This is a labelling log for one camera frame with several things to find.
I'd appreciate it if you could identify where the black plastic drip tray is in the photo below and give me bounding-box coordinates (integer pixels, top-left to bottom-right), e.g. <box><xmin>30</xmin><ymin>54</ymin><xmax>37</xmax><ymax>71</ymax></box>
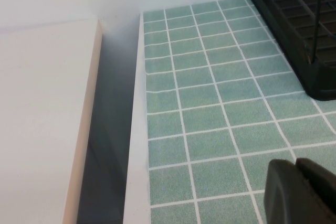
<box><xmin>250</xmin><ymin>0</ymin><xmax>336</xmax><ymax>101</ymax></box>

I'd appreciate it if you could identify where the green checked tablecloth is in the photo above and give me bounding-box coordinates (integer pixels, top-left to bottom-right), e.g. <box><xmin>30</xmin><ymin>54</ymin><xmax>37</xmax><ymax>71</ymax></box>
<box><xmin>141</xmin><ymin>0</ymin><xmax>336</xmax><ymax>224</ymax></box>

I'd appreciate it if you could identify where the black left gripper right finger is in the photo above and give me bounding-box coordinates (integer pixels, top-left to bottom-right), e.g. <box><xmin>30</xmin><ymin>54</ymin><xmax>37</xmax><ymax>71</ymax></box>
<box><xmin>296</xmin><ymin>157</ymin><xmax>336</xmax><ymax>224</ymax></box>

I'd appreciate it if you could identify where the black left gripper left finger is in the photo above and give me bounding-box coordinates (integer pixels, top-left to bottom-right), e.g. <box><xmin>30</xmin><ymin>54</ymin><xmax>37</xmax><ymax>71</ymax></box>
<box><xmin>264</xmin><ymin>159</ymin><xmax>327</xmax><ymax>224</ymax></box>

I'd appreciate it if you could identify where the black wire dish rack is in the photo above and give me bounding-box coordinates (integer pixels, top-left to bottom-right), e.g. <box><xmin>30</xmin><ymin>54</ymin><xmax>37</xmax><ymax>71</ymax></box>
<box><xmin>258</xmin><ymin>0</ymin><xmax>336</xmax><ymax>66</ymax></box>

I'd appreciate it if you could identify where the white side table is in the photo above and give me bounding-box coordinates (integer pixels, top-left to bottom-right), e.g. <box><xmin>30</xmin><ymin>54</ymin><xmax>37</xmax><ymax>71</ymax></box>
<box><xmin>0</xmin><ymin>18</ymin><xmax>103</xmax><ymax>224</ymax></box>

